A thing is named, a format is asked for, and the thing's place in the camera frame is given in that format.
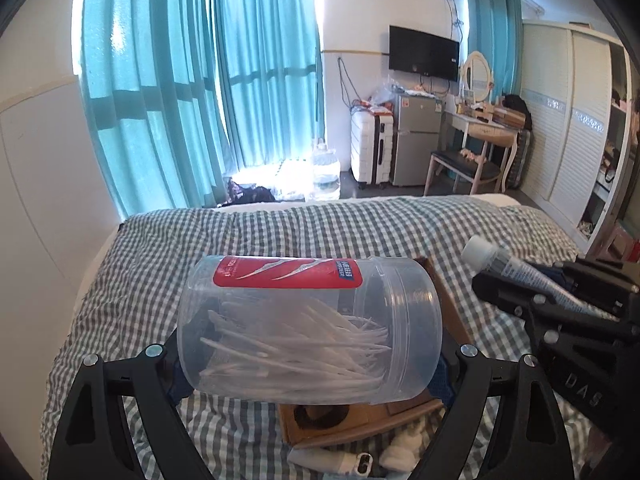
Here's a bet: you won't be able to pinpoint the white dressing table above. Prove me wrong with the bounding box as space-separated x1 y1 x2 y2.
439 104 519 192

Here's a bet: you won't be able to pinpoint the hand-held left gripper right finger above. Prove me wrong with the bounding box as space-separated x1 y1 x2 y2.
413 344 577 480

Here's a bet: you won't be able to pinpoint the black wall television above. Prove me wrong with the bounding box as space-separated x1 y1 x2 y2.
388 25 461 81

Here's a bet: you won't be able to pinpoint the large clear water bottle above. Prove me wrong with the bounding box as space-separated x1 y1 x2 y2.
311 142 342 202

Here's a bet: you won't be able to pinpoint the wooden chair black seat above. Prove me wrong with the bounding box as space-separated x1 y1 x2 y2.
423 149 502 197

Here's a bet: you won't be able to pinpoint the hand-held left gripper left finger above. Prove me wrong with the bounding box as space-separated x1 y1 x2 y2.
47 344 213 480

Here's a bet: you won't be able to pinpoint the pack of water bottles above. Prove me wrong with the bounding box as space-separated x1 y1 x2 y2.
271 159 316 202

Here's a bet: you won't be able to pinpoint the white cotton pads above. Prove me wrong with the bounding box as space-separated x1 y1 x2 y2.
379 417 427 472

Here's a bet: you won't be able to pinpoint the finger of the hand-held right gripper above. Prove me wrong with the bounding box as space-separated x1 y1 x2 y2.
471 272 640 342
524 259 640 318

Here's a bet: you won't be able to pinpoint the black bag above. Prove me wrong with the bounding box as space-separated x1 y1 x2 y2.
502 93 532 132

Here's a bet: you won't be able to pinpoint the white cap ointment tube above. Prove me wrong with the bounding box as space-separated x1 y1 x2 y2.
460 236 607 318

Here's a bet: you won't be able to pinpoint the white slatted wardrobe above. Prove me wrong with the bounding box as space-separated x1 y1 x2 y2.
519 20 640 257

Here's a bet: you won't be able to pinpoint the dark clothes pile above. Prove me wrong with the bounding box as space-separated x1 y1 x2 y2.
226 177 277 207

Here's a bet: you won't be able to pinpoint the teal window curtain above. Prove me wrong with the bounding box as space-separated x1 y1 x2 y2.
460 0 524 107
210 0 322 171
79 0 232 217

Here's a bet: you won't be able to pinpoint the clear plastic bag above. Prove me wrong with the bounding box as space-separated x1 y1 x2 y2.
369 79 402 111

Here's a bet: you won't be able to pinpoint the small white tube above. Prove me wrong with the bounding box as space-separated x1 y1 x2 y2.
287 446 362 476

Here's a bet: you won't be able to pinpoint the silver mini fridge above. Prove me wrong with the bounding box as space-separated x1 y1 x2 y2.
390 92 444 188

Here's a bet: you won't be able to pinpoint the clear plastic floss pick jar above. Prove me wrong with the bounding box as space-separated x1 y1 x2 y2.
177 254 444 407

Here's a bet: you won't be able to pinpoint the white suitcase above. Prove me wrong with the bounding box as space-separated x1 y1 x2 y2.
349 107 395 187

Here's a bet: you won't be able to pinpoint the checked grey bed sheet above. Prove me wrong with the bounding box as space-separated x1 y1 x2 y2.
40 195 640 480

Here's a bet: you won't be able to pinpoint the oval table mirror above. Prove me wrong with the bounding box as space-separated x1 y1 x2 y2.
458 51 494 104

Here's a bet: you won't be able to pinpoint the red plastic stool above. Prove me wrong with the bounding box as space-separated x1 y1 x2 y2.
606 225 640 262

